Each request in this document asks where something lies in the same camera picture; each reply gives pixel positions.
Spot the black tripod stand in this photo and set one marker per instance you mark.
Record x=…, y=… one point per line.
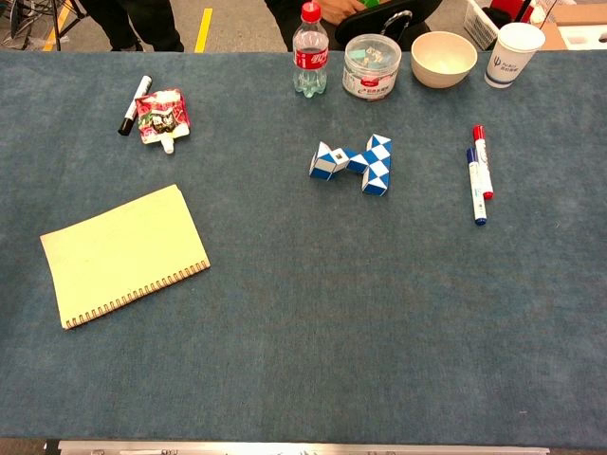
x=56, y=28

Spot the blue white snake puzzle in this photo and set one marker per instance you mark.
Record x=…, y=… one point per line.
x=374, y=166

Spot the aluminium table edge rail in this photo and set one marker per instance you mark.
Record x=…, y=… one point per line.
x=284, y=448

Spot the red snack pouch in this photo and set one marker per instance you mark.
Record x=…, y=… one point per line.
x=161, y=116

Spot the seated person in black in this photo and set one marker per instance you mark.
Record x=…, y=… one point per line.
x=284, y=23

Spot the clear red-capped cola bottle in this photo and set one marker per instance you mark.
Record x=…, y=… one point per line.
x=310, y=61

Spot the red box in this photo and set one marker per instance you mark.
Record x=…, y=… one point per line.
x=505, y=5

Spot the cream bowl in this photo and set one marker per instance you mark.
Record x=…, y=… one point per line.
x=443, y=61

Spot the black whiteboard marker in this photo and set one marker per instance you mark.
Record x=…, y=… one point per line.
x=135, y=104

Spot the yellow spiral notebook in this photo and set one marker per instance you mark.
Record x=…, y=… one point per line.
x=123, y=256

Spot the clear jar of binder clips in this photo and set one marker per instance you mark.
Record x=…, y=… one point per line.
x=372, y=76

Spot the blue felt table cloth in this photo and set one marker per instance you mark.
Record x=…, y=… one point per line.
x=303, y=308

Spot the blue whiteboard marker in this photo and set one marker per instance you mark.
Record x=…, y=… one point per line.
x=476, y=194

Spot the white plastic basket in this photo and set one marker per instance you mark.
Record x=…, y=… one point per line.
x=476, y=21

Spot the white paper cup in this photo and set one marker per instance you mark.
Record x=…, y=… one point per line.
x=509, y=57

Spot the cardboard box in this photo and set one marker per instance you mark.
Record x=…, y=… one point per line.
x=583, y=14

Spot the standing person black trousers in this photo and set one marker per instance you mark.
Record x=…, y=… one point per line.
x=142, y=23

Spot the silver carabiner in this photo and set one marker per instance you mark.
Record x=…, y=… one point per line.
x=390, y=21

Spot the black bag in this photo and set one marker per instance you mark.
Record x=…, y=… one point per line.
x=365, y=26

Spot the red whiteboard marker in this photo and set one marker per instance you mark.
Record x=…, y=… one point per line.
x=480, y=137

